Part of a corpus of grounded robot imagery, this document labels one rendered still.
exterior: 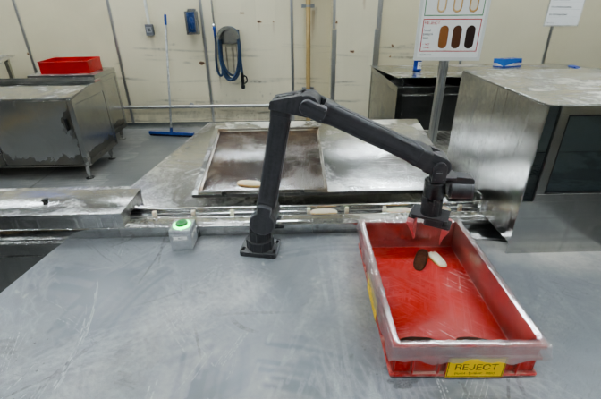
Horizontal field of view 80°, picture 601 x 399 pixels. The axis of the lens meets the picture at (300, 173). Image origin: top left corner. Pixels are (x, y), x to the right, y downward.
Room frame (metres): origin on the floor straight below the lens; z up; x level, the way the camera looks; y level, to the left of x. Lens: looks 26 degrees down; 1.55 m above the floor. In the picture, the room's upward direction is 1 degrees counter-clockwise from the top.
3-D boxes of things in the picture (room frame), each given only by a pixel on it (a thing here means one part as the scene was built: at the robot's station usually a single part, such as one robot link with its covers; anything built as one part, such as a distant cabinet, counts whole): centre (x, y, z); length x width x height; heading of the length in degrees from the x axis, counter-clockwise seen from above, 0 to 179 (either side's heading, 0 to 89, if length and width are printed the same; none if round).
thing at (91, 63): (4.12, 2.52, 0.93); 0.51 x 0.36 x 0.13; 95
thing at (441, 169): (0.88, -0.41, 1.11); 0.11 x 0.09 x 0.12; 82
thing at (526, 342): (0.74, -0.34, 0.87); 0.49 x 0.34 x 0.10; 0
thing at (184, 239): (0.99, 0.39, 0.84); 0.08 x 0.08 x 0.11; 1
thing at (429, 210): (0.89, -0.37, 1.02); 0.10 x 0.07 x 0.07; 61
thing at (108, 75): (4.12, 2.52, 0.44); 0.70 x 0.55 x 0.87; 91
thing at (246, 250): (0.96, 0.13, 0.86); 0.12 x 0.09 x 0.08; 82
